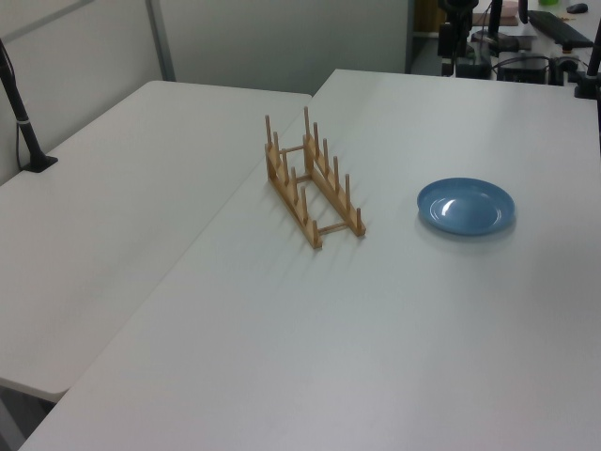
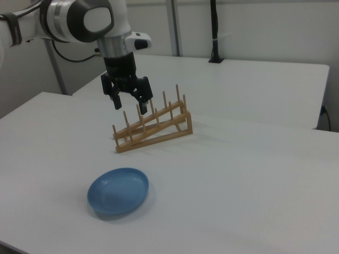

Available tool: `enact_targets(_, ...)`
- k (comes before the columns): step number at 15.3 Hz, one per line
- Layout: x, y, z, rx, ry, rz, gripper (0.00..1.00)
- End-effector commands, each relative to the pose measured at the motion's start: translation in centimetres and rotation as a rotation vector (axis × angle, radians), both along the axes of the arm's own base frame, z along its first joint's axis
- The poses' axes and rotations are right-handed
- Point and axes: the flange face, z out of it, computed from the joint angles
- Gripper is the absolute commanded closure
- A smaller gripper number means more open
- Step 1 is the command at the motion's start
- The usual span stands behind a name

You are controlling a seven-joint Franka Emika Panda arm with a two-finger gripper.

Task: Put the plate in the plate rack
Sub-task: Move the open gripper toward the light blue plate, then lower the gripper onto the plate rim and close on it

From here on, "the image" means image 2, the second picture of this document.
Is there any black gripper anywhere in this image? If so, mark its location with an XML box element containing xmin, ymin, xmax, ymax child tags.
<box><xmin>100</xmin><ymin>52</ymin><xmax>154</xmax><ymax>115</ymax></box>

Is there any blue round plate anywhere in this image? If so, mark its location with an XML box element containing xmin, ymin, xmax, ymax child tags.
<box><xmin>86</xmin><ymin>167</ymin><xmax>150</xmax><ymax>215</ymax></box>

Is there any wooden peg plate rack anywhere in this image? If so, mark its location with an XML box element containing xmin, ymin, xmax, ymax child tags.
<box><xmin>111</xmin><ymin>84</ymin><xmax>193</xmax><ymax>154</ymax></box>

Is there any black robot wrist cable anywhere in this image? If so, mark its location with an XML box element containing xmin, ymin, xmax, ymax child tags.
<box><xmin>51</xmin><ymin>39</ymin><xmax>104</xmax><ymax>63</ymax></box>

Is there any grey partition frame post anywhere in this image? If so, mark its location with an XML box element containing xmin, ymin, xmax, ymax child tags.
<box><xmin>43</xmin><ymin>37</ymin><xmax>67</xmax><ymax>95</ymax></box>
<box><xmin>166</xmin><ymin>0</ymin><xmax>184</xmax><ymax>57</ymax></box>

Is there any black camera stand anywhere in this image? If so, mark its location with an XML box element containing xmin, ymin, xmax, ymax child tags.
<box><xmin>208</xmin><ymin>0</ymin><xmax>225</xmax><ymax>64</ymax></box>

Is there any black strap on arm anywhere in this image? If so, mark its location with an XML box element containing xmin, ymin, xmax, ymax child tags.
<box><xmin>4</xmin><ymin>12</ymin><xmax>24</xmax><ymax>46</ymax></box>

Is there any thin black wall cable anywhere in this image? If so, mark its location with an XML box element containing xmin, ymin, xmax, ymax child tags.
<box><xmin>324</xmin><ymin>105</ymin><xmax>332</xmax><ymax>132</ymax></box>

